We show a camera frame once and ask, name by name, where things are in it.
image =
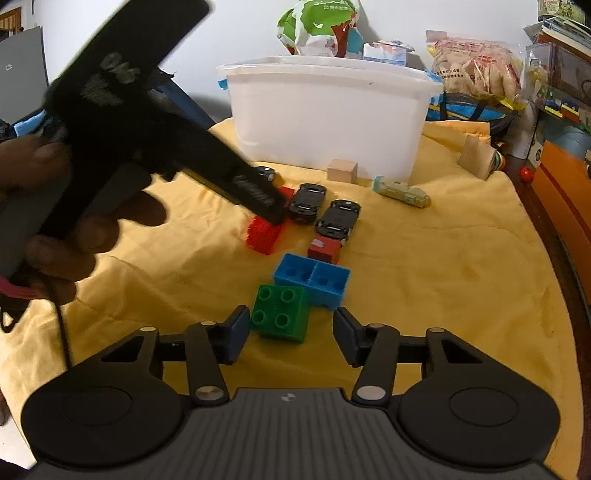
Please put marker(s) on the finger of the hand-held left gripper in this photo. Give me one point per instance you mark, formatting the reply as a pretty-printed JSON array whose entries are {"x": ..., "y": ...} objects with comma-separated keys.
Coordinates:
[{"x": 249, "y": 187}]

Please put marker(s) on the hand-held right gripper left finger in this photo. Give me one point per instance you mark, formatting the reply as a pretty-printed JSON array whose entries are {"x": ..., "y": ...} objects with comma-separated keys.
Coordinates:
[{"x": 239, "y": 333}]

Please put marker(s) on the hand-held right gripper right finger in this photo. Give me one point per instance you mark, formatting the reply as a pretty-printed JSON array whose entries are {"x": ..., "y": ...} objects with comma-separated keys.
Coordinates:
[{"x": 345, "y": 338}]

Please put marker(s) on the green building brick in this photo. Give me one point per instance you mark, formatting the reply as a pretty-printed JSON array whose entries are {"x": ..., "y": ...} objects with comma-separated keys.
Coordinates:
[{"x": 281, "y": 318}]

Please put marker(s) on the red studded building brick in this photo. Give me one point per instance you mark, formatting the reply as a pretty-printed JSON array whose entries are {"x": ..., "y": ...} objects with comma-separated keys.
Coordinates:
[{"x": 263, "y": 239}]

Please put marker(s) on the white plastic container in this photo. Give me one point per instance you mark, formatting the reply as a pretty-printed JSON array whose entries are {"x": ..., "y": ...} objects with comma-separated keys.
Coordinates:
[{"x": 323, "y": 124}]

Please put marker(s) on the person's left hand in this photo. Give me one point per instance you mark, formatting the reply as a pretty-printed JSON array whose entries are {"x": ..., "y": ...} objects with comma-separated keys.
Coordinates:
[{"x": 55, "y": 267}]

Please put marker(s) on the black toy car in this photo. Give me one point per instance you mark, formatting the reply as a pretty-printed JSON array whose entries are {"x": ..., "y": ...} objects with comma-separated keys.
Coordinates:
[
  {"x": 267, "y": 174},
  {"x": 307, "y": 199},
  {"x": 337, "y": 219}
]

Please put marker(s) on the blue building brick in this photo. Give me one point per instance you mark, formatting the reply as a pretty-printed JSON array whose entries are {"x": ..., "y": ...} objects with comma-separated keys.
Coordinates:
[{"x": 325, "y": 278}]

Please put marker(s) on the small red building brick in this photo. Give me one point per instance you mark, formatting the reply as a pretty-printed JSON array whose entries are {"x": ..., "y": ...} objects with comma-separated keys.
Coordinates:
[{"x": 322, "y": 252}]

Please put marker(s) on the grey board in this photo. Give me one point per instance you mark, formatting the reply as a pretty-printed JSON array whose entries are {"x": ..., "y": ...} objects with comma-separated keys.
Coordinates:
[{"x": 23, "y": 78}]

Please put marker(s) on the wooden cube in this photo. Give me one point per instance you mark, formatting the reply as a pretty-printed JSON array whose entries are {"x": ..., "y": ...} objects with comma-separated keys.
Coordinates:
[{"x": 342, "y": 171}]

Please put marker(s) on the yellow blanket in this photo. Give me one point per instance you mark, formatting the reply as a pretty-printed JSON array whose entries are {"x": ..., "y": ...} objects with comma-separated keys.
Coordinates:
[{"x": 438, "y": 277}]

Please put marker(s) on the pale green toy train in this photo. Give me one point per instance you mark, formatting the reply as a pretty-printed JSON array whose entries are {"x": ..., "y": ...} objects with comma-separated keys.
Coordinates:
[{"x": 401, "y": 191}]

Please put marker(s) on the green and white snack bag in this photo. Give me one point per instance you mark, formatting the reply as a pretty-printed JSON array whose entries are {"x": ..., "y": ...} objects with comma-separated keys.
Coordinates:
[{"x": 318, "y": 27}]

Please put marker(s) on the blue and white carton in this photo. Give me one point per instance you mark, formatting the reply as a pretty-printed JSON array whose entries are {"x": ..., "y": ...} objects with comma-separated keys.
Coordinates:
[{"x": 388, "y": 54}]

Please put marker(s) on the wooden block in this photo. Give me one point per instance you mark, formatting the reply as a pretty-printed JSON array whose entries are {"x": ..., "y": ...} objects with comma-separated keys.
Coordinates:
[{"x": 475, "y": 157}]

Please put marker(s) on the blue and black bag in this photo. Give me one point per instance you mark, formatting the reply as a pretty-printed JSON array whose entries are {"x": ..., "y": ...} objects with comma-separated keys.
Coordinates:
[{"x": 461, "y": 110}]

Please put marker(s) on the small red ball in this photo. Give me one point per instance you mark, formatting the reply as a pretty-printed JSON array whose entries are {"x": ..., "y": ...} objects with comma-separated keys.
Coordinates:
[{"x": 526, "y": 173}]

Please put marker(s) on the clear bag of crackers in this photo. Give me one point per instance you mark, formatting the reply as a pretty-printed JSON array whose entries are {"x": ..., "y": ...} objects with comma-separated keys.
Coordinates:
[{"x": 475, "y": 69}]

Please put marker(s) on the orange box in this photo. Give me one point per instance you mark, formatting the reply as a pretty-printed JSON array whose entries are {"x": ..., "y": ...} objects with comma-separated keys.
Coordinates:
[{"x": 561, "y": 184}]

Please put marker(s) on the white printed box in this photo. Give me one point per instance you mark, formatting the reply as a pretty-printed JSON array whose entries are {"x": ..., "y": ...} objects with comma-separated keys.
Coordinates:
[{"x": 526, "y": 136}]

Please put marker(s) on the clear plastic toy box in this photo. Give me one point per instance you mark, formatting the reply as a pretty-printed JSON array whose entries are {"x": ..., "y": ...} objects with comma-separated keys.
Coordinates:
[{"x": 558, "y": 78}]

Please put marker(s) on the stack of books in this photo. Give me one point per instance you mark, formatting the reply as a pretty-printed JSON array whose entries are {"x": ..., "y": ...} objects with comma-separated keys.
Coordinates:
[{"x": 565, "y": 30}]

